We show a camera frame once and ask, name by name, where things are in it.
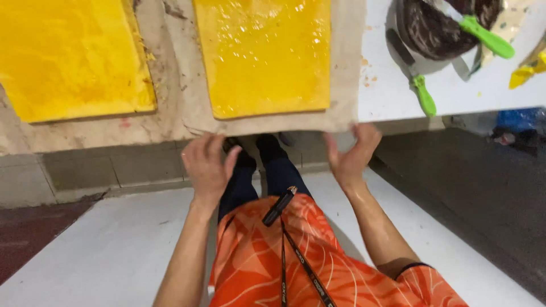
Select person's left hand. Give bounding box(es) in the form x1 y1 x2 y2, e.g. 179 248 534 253
181 133 243 204

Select person's right hand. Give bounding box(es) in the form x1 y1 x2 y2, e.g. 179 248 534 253
323 123 383 189

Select black shoe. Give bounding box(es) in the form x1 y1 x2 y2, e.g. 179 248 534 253
222 136 244 155
255 133 286 159

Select dark blue trousers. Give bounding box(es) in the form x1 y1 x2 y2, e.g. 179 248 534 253
218 147 313 224

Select dirty beige cloth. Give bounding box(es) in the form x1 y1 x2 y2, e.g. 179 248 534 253
0 0 201 156

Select black clip-on device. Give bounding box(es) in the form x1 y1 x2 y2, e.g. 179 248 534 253
261 185 298 228

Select clean beige cloth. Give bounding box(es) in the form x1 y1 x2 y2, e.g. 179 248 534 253
163 0 368 137

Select orange patterned shirt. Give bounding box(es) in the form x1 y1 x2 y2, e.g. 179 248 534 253
208 193 470 307

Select glossy yellow slab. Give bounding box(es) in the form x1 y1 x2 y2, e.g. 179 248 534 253
192 0 332 120

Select grey metal scraper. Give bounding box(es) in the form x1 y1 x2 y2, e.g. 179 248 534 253
451 43 483 82

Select dark brown bowl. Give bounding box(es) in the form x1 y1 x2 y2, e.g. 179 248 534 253
394 0 505 61

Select blue bag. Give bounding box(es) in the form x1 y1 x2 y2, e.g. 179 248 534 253
496 107 546 134

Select dull yellow slab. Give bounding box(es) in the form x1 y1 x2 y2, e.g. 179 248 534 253
0 0 158 124

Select yellow plastic piece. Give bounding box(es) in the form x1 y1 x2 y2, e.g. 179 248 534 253
508 48 546 90

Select green-handled knife with dark blade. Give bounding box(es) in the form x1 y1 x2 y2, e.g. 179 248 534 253
386 28 438 118

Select black lanyard strap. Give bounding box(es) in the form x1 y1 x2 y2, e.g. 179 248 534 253
279 217 338 307

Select green-handled knife with white blade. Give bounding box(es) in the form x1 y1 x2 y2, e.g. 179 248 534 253
431 0 516 60

